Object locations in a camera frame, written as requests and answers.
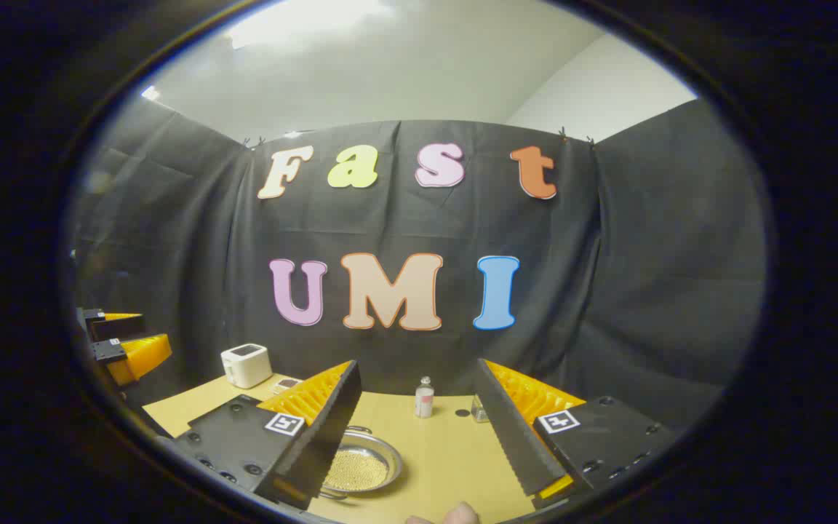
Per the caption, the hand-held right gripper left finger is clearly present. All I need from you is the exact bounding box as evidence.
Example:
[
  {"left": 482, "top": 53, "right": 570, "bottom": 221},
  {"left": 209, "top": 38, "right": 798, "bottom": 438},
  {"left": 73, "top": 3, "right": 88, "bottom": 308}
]
[{"left": 174, "top": 359, "right": 363, "bottom": 512}]

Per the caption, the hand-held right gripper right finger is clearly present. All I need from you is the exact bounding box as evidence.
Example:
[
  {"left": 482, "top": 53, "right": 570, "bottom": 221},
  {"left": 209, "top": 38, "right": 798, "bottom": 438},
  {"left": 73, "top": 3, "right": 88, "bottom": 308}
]
[{"left": 474, "top": 358, "right": 678, "bottom": 510}]

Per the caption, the white toaster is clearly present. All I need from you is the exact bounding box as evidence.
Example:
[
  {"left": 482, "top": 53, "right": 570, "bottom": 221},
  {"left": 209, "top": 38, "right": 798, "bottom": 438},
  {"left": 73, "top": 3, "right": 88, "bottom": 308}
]
[{"left": 220, "top": 344, "right": 273, "bottom": 389}]

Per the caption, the pile of yellow soybeans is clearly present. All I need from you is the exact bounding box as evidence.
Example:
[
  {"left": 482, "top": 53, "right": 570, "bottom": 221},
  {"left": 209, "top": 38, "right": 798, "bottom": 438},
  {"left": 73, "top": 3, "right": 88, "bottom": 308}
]
[{"left": 324, "top": 448, "right": 389, "bottom": 492}]

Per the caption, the steel pot with black handles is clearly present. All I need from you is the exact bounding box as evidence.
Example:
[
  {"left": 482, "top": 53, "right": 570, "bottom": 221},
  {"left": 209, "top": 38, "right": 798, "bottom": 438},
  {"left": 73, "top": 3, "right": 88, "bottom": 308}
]
[{"left": 321, "top": 426, "right": 404, "bottom": 499}]

